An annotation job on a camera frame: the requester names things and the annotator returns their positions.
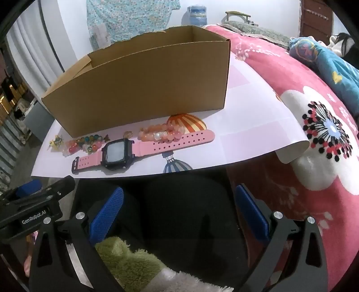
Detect pink bead bracelet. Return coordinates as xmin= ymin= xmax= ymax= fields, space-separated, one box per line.
xmin=137 ymin=123 xmax=186 ymax=144

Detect pink strap square watch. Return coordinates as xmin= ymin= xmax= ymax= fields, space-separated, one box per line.
xmin=71 ymin=131 xmax=216 ymax=176

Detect pale wall poster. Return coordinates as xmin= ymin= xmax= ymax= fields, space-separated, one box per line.
xmin=88 ymin=21 xmax=106 ymax=42

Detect blue printed quilt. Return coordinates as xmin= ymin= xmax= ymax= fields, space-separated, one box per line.
xmin=288 ymin=36 xmax=359 ymax=118

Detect floral cloth on wall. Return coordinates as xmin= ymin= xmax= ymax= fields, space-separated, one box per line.
xmin=85 ymin=0 xmax=182 ymax=50

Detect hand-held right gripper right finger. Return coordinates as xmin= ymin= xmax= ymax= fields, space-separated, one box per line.
xmin=234 ymin=184 xmax=328 ymax=292

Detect blue water bottle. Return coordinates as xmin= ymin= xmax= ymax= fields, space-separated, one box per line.
xmin=187 ymin=5 xmax=208 ymax=27

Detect pink floral blanket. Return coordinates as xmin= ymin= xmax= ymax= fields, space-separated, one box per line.
xmin=203 ymin=24 xmax=359 ymax=292

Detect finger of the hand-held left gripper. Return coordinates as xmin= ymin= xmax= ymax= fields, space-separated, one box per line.
xmin=0 ymin=180 xmax=42 ymax=200
xmin=0 ymin=175 xmax=76 ymax=210

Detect colourful bead bracelet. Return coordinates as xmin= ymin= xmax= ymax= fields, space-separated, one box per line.
xmin=62 ymin=135 xmax=104 ymax=157

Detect white curtain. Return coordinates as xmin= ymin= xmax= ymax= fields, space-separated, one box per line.
xmin=6 ymin=0 xmax=74 ymax=94

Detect green patterned pillow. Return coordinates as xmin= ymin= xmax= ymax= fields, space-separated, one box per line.
xmin=221 ymin=20 xmax=293 ymax=49

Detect fuzzy green white clothing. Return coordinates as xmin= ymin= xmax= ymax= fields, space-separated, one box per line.
xmin=95 ymin=236 xmax=234 ymax=292

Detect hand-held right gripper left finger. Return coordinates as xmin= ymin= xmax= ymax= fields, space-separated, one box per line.
xmin=28 ymin=187 xmax=125 ymax=292

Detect wooden chair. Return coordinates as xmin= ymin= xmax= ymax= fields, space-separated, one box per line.
xmin=224 ymin=11 xmax=252 ymax=25

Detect brown cardboard box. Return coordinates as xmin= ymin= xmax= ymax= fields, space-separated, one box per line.
xmin=42 ymin=25 xmax=231 ymax=135

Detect brown wooden door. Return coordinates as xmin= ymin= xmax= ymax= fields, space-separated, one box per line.
xmin=299 ymin=0 xmax=336 ymax=43

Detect metal window railing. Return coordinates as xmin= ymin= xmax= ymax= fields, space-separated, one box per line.
xmin=0 ymin=42 xmax=37 ymax=194

